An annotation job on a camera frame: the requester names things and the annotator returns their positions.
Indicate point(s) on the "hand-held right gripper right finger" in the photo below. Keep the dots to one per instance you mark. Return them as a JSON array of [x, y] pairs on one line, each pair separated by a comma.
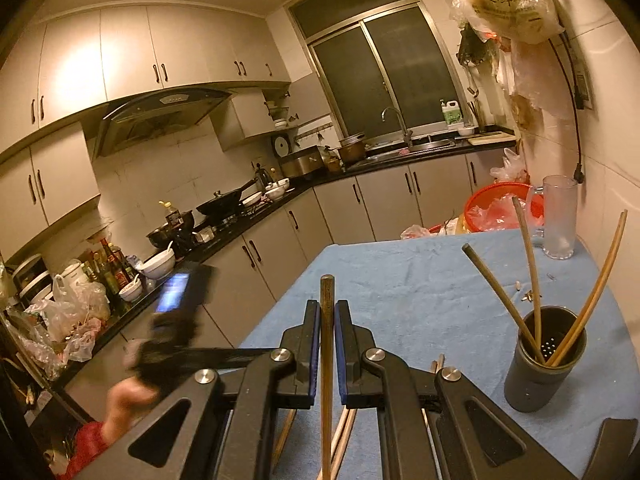
[[340, 360]]

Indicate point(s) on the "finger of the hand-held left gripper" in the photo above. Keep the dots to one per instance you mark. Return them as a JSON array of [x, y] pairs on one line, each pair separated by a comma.
[[225, 356]]

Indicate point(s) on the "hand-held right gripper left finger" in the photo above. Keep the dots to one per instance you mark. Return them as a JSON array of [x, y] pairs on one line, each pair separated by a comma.
[[316, 360]]

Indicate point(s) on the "brown wooden chopstick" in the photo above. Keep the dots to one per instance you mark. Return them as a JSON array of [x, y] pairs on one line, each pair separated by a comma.
[[327, 340], [492, 287], [606, 272], [528, 260]]

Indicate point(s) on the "group of wooden chopsticks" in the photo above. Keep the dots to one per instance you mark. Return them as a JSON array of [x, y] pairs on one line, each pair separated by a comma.
[[345, 432]]

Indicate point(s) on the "black chopstick holder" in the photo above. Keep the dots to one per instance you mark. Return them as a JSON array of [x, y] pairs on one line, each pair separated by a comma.
[[542, 385]]

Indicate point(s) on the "person's left forearm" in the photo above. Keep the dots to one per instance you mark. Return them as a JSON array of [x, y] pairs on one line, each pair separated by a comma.
[[127, 410]]

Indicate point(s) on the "small white bowl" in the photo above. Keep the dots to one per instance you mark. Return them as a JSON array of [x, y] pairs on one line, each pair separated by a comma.
[[132, 292]]

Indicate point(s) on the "large white bowl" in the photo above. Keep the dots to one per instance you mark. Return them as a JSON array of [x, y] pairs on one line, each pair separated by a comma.
[[159, 265]]

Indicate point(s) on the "cluster of condiment bottles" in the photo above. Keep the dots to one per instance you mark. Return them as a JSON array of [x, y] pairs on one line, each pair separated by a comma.
[[107, 265]]

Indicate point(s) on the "black cooking pot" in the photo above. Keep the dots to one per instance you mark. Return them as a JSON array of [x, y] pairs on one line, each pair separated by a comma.
[[167, 235]]

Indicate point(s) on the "crumpled plastic bags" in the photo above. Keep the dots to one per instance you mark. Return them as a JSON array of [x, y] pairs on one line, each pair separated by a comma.
[[70, 305]]

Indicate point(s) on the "blue tablecloth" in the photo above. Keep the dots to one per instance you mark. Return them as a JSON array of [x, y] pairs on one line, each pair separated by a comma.
[[410, 280]]

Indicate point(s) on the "yellow cap oil bottle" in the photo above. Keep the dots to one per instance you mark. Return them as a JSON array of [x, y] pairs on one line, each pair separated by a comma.
[[170, 215]]

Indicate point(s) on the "gas stove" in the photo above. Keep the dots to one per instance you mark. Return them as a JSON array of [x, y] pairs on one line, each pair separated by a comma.
[[235, 220]]

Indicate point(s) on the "black wok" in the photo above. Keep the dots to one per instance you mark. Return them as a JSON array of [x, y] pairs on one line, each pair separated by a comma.
[[220, 205]]

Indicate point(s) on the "white kitchen appliance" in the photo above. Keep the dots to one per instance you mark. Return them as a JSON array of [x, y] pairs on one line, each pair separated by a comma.
[[30, 280]]

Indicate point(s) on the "beige base cabinets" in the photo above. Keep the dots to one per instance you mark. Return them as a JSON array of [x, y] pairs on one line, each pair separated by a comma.
[[380, 200]]

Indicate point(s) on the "stacked white bowls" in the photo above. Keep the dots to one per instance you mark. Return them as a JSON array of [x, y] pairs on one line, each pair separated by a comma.
[[276, 191]]

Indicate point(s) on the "dark kettle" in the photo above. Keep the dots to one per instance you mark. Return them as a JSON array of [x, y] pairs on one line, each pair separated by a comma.
[[264, 176]]

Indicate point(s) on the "small food scraps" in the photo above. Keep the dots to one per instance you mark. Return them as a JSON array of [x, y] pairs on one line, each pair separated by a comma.
[[518, 286]]

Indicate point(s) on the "metal countertop box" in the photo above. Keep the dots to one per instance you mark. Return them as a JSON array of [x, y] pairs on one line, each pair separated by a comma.
[[300, 162]]

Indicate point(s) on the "black kitchen countertop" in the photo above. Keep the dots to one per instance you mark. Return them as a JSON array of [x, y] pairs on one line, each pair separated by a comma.
[[400, 162]]

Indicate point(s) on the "red plastic basket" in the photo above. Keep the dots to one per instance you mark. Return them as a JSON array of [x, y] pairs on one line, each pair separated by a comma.
[[480, 205]]

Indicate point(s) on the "brown pot with lid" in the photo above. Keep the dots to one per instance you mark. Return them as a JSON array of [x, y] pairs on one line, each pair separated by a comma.
[[352, 150]]

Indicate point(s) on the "black range hood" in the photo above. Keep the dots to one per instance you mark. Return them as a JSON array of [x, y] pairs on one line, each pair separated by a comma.
[[160, 115]]

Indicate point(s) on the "round kitchen scale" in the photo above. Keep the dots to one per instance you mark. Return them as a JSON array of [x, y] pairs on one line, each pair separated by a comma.
[[282, 145]]

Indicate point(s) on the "clear plastic bag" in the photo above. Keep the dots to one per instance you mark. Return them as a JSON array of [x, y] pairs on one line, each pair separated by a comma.
[[500, 212]]

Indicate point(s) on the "steel sink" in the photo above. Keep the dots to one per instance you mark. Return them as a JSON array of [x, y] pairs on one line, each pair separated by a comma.
[[425, 146]]

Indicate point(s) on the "open shelf with bowls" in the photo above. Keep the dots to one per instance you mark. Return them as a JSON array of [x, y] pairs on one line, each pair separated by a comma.
[[280, 110]]

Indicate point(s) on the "chrome faucet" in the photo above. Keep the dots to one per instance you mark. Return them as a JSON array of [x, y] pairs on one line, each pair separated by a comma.
[[400, 120]]

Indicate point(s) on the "white plastic bag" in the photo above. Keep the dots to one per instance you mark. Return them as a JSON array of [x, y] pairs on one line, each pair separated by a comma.
[[510, 167]]

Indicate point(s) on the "clear glass mug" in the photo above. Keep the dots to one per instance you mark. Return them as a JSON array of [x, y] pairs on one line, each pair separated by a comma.
[[560, 220]]

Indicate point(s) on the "wooden cutting board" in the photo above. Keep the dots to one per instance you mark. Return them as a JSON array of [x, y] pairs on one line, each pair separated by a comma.
[[492, 138]]

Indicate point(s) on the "white green detergent jug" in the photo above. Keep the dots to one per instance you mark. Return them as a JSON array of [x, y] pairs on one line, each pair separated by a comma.
[[452, 115]]

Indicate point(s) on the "kitchen window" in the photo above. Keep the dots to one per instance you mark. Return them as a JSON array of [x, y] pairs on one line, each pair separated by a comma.
[[380, 60]]

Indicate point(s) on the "hanging white plastic bags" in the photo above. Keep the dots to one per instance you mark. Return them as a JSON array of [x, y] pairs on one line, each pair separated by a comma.
[[530, 80]]

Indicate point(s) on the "plastic bag of flatbread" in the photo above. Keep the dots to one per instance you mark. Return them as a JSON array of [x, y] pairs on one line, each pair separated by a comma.
[[515, 5]]

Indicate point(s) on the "wall hook rail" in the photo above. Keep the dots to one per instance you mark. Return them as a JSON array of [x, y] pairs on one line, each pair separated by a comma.
[[314, 131]]

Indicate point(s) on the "beige wall cabinets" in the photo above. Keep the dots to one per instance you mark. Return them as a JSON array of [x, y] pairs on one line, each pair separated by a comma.
[[125, 50]]

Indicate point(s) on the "wall socket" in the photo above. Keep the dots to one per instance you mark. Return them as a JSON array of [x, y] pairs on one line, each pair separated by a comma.
[[584, 85]]

